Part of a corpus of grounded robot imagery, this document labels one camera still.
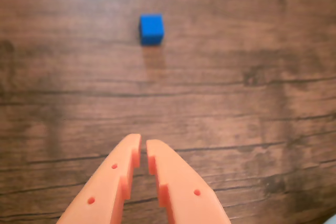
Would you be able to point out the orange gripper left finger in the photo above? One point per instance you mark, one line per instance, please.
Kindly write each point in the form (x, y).
(105, 190)

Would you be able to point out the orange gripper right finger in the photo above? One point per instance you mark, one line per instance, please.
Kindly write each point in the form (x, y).
(181, 190)

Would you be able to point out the blue cube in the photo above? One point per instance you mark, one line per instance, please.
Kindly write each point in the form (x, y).
(151, 28)

